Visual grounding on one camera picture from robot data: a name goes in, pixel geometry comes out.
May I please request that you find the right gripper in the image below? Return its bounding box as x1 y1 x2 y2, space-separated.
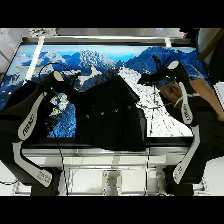
145 70 171 86

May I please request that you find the black shirt with buttons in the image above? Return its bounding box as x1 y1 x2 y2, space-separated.
68 74 148 152

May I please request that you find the tan garment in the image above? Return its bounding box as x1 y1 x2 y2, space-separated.
159 79 224 122

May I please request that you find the black cable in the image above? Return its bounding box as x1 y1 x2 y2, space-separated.
144 83 158 196
37 62 70 197

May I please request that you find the silver frame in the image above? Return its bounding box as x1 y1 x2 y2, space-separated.
1 34 214 197

